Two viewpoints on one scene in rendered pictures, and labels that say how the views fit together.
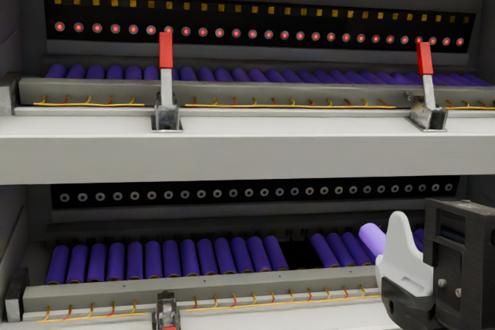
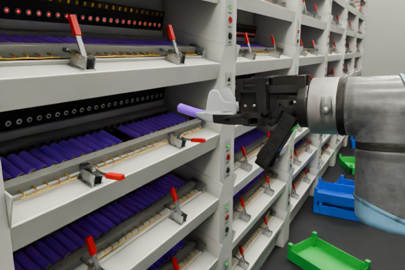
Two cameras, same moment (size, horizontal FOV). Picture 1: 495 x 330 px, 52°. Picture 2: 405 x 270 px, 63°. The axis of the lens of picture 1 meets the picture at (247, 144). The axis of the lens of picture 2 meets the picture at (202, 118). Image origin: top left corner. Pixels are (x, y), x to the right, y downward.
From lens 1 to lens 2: 0.35 m
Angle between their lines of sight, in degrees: 46
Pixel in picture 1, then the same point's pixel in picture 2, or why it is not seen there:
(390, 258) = (211, 108)
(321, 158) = (149, 79)
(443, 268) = (244, 100)
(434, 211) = (241, 82)
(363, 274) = (155, 135)
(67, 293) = (29, 179)
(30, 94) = not seen: outside the picture
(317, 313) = (146, 156)
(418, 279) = (229, 110)
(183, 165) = (97, 88)
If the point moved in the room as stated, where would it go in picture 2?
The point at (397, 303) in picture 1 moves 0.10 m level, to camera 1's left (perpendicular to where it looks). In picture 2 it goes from (231, 117) to (189, 126)
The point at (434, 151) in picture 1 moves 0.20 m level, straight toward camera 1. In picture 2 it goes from (182, 73) to (226, 79)
